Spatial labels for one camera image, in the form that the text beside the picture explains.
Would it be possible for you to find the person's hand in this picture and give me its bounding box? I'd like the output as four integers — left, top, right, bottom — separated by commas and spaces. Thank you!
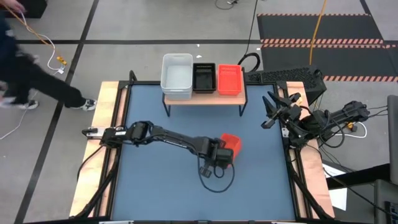
0, 0, 26, 14

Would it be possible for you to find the black aluminium table frame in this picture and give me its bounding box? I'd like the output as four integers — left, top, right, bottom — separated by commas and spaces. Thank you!
70, 70, 335, 224

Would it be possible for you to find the white floor cable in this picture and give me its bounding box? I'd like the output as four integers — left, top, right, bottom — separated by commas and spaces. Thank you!
0, 11, 66, 141

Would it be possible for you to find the white plastic bin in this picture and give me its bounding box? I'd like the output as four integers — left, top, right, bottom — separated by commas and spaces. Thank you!
160, 53, 194, 101

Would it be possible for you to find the grey upright panel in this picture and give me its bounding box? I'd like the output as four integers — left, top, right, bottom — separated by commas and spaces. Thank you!
387, 95, 398, 169

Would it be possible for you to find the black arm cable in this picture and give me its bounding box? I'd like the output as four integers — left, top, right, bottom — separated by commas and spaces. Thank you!
306, 105, 346, 149
196, 154, 236, 194

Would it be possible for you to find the orange slotted plastic basket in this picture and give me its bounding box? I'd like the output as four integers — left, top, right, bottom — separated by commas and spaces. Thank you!
217, 63, 244, 96
219, 133, 243, 169

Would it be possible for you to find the yellow cable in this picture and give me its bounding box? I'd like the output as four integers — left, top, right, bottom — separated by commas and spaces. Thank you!
309, 0, 328, 65

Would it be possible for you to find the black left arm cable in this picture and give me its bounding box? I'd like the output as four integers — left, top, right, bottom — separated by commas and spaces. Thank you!
196, 154, 236, 194

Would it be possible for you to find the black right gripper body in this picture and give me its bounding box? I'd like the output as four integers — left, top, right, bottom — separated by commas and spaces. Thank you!
260, 103, 304, 130

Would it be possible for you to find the orange floor cable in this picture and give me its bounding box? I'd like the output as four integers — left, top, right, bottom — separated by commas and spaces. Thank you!
9, 6, 68, 65

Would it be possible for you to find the white paper sheet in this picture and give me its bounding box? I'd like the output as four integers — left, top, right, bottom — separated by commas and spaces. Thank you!
322, 161, 348, 212

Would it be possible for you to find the black box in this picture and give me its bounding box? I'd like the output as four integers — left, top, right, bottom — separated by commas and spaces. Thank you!
18, 0, 48, 19

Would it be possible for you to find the black slotted plastic basket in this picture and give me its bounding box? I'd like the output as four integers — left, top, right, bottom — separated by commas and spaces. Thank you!
192, 62, 218, 94

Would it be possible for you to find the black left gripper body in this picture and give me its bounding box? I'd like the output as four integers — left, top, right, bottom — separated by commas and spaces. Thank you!
198, 138, 227, 179

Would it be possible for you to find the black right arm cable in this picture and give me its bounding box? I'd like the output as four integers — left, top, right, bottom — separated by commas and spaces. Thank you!
306, 105, 346, 149

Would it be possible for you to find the person's shoe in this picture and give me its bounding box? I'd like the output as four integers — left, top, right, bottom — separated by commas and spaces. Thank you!
11, 98, 40, 111
72, 98, 98, 112

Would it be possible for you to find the white power cable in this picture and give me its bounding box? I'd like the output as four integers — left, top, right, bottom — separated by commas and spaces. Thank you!
334, 121, 368, 139

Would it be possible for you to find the black desk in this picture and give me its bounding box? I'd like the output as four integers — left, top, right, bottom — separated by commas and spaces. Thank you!
325, 163, 398, 190

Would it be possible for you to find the black perforated metal case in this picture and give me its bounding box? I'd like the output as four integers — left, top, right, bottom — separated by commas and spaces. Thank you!
244, 67, 328, 106

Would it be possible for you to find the person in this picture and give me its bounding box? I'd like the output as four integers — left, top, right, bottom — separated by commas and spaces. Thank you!
0, 0, 98, 112

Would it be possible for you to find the black hazard-striped floor mat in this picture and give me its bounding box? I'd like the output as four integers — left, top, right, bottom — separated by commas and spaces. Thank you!
260, 43, 398, 83
256, 12, 385, 45

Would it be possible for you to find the thick black cable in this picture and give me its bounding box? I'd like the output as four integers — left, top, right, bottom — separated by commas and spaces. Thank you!
236, 0, 261, 73

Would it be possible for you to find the wooden shelf with black legs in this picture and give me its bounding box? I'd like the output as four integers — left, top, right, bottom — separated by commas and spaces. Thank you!
161, 66, 249, 118

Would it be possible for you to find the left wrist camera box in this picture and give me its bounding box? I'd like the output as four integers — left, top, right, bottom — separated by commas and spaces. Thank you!
216, 147, 234, 166

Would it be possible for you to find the grey cable with plug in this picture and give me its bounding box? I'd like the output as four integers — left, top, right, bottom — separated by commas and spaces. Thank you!
214, 0, 241, 10

